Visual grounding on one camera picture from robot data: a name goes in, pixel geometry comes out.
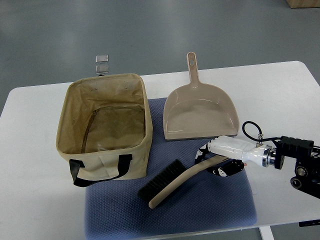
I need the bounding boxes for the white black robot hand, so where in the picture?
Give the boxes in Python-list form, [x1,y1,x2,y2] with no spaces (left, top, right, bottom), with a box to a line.
[194,136,275,177]

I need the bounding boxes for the beige plastic dustpan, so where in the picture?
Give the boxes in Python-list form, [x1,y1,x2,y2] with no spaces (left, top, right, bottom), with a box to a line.
[163,52,240,141]

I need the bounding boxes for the lower metal floor plate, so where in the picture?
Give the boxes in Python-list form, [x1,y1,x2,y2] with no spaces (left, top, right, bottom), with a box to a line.
[96,63,109,75]

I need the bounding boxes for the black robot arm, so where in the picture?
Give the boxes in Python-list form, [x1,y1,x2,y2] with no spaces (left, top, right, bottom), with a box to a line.
[242,121,320,198]

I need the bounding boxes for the metal floor plate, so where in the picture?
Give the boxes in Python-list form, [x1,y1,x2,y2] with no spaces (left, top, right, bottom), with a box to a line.
[96,63,109,75]
[95,54,109,64]

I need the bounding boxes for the upper metal floor plate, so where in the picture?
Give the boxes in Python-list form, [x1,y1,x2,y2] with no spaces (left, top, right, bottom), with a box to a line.
[95,54,109,64]

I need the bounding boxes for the wooden box corner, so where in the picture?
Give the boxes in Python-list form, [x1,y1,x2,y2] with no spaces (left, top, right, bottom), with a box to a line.
[286,0,320,9]

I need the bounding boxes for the blue quilted mat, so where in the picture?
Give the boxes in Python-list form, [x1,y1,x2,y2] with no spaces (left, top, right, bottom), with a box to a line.
[84,98,257,240]

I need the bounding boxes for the beige hand broom black bristles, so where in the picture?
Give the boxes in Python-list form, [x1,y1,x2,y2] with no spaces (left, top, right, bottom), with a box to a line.
[137,155,229,209]

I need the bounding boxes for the yellow fabric bag black handles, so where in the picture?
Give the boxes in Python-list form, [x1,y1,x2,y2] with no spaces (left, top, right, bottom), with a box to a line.
[56,73,153,187]

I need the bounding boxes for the black table control panel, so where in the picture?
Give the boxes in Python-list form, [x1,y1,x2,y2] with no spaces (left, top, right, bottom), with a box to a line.
[298,219,320,228]

